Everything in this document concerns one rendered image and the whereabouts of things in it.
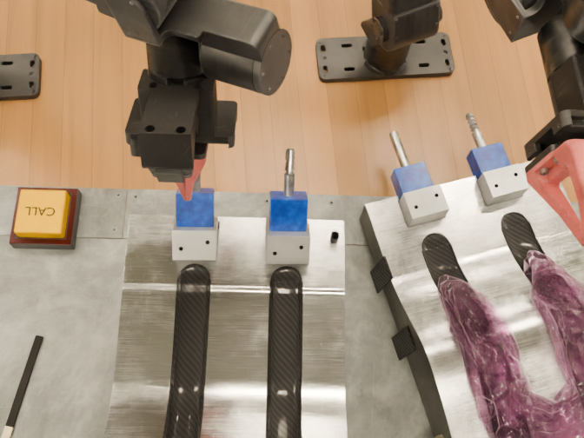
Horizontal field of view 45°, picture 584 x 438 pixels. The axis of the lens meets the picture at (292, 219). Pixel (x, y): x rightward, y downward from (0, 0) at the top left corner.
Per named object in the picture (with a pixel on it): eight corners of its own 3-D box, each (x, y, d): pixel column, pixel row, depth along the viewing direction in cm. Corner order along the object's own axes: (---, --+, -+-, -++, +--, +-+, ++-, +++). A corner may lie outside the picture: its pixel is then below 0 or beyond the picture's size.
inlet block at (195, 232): (175, 138, 82) (170, 147, 76) (217, 139, 82) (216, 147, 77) (175, 245, 85) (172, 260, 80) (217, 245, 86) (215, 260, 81)
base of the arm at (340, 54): (468, 44, 96) (460, 2, 99) (323, 52, 95) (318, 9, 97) (454, 76, 104) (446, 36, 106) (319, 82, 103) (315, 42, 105)
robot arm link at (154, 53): (234, 73, 65) (233, 1, 61) (200, 100, 61) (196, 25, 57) (172, 54, 68) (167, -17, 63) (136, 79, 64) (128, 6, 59)
